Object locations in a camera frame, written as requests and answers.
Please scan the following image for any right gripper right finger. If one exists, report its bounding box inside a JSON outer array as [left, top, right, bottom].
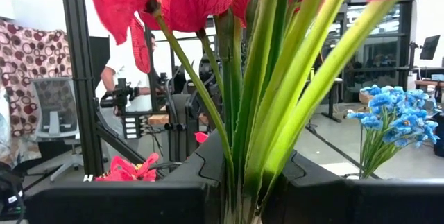
[[262, 150, 444, 224]]

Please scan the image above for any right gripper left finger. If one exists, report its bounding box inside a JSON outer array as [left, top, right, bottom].
[[26, 129, 227, 224]]

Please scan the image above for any red artificial flower bunch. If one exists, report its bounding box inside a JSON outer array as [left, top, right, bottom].
[[94, 132, 210, 182], [84, 0, 431, 224]]

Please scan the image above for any blue artificial flower bunch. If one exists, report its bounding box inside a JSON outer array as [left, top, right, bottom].
[[359, 84, 405, 180], [398, 88, 441, 148], [346, 111, 386, 180]]

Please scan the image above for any black box with white labels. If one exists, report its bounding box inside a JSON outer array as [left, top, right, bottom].
[[121, 114, 140, 141]]

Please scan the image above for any black handheld device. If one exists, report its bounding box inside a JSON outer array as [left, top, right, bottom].
[[99, 77, 142, 114]]

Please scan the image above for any black standing desk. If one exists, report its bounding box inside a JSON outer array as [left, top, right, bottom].
[[305, 76, 344, 124]]

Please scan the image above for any grey office chair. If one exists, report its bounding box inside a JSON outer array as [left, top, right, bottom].
[[30, 77, 86, 183]]

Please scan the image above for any person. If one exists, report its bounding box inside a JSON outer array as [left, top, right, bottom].
[[100, 33, 157, 114]]

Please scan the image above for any wooden table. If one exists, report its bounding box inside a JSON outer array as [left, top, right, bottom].
[[414, 78, 444, 95]]

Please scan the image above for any black framed glass partition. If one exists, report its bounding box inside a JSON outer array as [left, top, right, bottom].
[[341, 0, 416, 95]]

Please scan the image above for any black computer monitor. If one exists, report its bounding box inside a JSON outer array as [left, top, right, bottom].
[[418, 35, 441, 61]]

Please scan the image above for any red white patterned curtain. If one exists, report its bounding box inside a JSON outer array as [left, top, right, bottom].
[[0, 18, 74, 159]]

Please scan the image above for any black cable with white tag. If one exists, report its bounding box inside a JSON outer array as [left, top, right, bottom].
[[0, 161, 27, 218]]

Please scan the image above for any black metal frame post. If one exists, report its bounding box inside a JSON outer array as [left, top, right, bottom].
[[59, 0, 148, 176]]

